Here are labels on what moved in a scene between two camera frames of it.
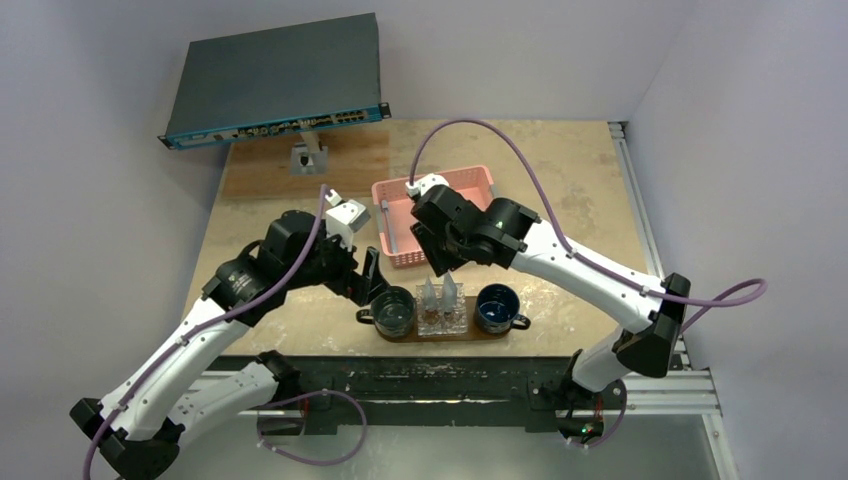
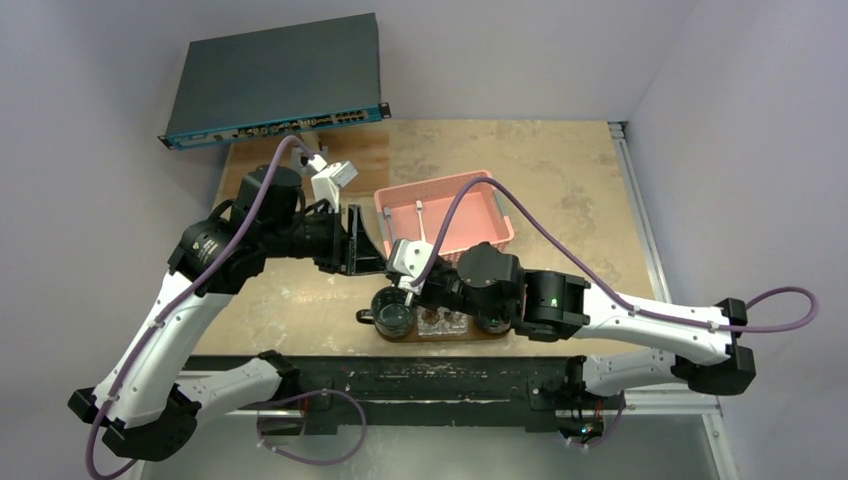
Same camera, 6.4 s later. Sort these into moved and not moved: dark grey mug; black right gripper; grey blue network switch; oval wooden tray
Moved: black right gripper
Not moved: oval wooden tray; dark grey mug; grey blue network switch
